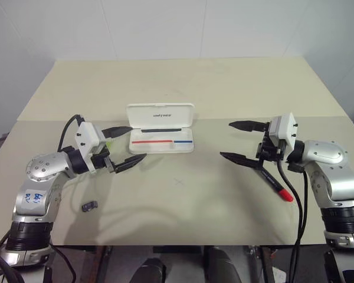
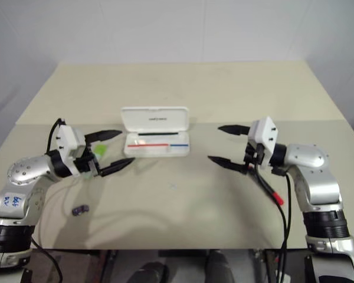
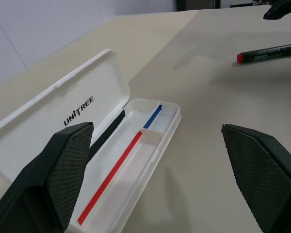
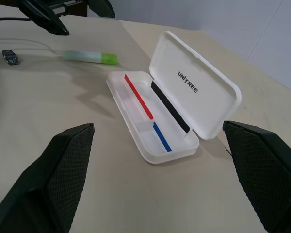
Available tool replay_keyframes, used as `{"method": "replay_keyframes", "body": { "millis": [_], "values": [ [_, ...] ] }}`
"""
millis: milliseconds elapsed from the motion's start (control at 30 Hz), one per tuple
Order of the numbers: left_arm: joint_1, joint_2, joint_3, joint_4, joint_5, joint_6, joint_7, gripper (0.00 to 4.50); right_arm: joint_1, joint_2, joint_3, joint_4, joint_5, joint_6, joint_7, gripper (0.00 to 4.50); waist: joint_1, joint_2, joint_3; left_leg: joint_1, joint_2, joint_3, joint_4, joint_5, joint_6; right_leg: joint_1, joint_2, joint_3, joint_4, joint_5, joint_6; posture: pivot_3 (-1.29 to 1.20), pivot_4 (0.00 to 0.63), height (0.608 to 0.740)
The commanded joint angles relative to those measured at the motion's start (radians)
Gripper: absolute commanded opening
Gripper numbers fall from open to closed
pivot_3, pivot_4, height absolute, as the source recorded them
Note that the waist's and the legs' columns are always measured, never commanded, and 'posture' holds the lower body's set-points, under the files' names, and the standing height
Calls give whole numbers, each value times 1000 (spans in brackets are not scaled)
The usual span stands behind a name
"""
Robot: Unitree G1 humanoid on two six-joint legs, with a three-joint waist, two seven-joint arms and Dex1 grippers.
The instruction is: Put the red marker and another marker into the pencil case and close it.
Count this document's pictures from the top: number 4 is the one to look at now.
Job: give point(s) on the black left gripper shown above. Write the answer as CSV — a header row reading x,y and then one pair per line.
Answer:
x,y
61,6

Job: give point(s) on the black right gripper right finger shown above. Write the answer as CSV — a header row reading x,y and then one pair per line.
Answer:
x,y
266,170

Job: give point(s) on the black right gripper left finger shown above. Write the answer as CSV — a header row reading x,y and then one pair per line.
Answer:
x,y
51,174

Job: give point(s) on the white plastic pencil case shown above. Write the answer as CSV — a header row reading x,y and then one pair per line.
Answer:
x,y
196,72

